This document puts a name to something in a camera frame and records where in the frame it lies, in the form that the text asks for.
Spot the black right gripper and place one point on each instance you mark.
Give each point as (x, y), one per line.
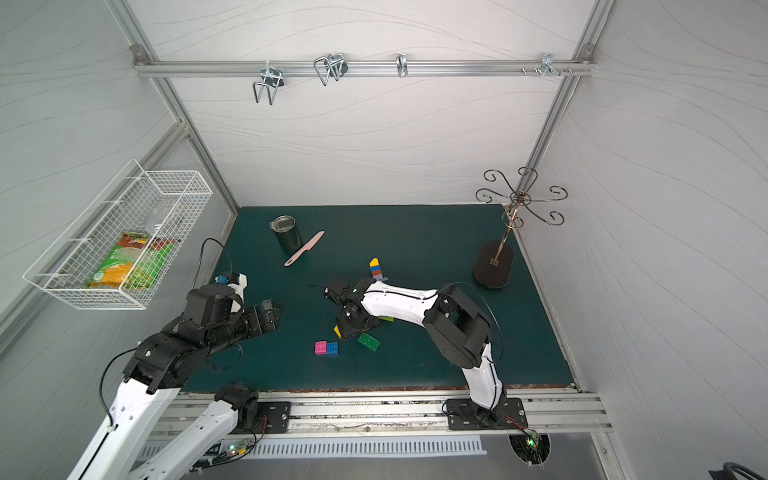
(347, 302)

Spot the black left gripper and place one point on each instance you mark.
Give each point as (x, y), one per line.
(264, 315)

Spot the dark green long lego brick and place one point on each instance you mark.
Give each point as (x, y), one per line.
(369, 341)

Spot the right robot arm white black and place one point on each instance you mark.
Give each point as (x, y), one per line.
(460, 331)

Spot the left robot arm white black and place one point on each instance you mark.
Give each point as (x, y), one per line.
(159, 367)

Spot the pink plastic knife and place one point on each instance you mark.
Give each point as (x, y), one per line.
(305, 248)

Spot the dark green metal tumbler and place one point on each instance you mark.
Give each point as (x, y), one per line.
(287, 233)

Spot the green snack bag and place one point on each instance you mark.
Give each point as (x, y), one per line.
(135, 262)

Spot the black metal jewelry stand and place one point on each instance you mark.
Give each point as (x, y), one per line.
(495, 259)

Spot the metal hook clip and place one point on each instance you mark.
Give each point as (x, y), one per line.
(546, 67)
(332, 66)
(401, 65)
(266, 88)

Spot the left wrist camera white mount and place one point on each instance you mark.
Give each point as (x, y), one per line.
(236, 281)

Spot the white wire basket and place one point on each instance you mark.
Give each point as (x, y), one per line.
(161, 203)

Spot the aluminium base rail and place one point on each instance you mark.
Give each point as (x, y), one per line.
(430, 412)

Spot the aluminium crossbar rail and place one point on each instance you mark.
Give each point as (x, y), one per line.
(357, 68)

